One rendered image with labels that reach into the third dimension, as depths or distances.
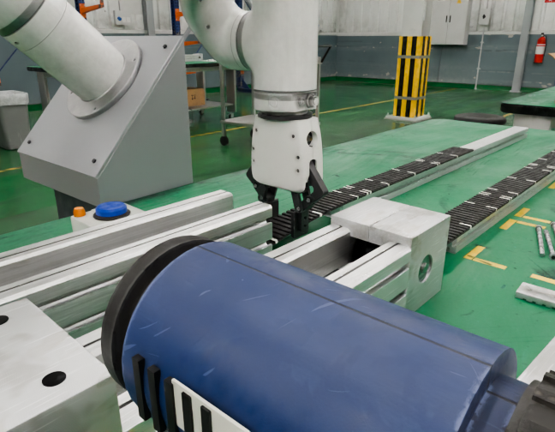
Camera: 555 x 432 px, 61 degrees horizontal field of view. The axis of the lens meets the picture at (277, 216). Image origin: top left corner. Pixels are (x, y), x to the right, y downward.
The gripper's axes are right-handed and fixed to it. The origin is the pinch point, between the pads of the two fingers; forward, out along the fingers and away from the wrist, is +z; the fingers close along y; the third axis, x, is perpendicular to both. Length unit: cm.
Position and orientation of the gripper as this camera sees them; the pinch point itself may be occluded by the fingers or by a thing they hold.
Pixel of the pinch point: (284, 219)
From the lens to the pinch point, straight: 69.8
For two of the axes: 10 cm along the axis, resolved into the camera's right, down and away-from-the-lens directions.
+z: 0.0, 9.4, 3.5
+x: -6.8, 2.6, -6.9
